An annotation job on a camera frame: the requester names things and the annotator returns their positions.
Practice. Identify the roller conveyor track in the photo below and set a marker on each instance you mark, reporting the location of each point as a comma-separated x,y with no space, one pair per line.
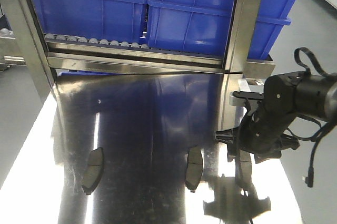
71,38

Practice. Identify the blue plastic bin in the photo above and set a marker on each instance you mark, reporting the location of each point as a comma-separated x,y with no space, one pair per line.
202,26
121,20

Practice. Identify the grey brake pad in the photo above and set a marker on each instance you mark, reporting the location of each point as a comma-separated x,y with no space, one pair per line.
93,172
243,170
194,168

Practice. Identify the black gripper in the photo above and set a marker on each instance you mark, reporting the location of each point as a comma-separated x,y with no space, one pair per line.
261,131

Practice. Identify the left blue plastic bin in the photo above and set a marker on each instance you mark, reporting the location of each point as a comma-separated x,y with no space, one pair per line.
121,20

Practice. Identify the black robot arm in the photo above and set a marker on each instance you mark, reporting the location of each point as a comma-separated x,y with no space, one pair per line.
315,99

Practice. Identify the right blue plastic bin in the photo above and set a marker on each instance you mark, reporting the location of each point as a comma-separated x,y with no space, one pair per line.
202,26

